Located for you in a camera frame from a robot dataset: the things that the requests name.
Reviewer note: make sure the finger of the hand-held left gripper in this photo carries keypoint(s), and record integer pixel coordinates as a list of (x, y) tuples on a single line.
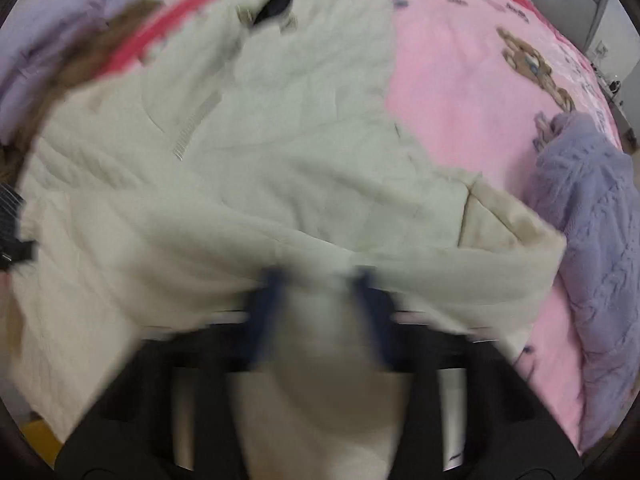
[(11, 210)]

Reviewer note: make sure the cream quilted jacket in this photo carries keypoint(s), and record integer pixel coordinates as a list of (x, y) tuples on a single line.
[(280, 170)]

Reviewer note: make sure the purple knit sweater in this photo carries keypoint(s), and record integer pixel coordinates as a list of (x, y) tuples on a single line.
[(595, 240)]

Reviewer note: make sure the small dark bedside device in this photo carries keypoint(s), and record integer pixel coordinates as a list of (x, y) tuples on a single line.
[(615, 86)]

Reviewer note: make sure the lilac fleece garment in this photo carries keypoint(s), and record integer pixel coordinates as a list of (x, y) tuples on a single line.
[(45, 35)]

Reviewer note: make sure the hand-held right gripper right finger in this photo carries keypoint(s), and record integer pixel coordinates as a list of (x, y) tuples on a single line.
[(375, 312)]

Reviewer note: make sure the khaki padded jacket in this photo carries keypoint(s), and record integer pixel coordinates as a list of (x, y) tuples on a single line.
[(85, 55)]

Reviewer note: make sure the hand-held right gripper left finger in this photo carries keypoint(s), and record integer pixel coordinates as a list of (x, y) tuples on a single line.
[(262, 310)]

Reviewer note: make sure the pink printed blanket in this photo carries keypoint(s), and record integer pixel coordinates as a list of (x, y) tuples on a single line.
[(465, 90)]

